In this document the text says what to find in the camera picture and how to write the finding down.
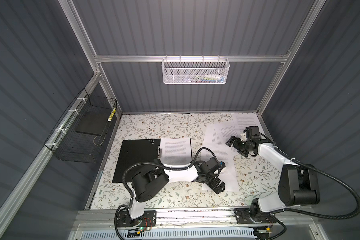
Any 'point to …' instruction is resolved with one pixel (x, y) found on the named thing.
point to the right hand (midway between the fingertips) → (233, 147)
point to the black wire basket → (78, 135)
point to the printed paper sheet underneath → (229, 176)
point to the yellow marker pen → (111, 115)
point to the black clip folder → (133, 151)
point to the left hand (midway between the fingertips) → (218, 184)
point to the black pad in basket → (94, 122)
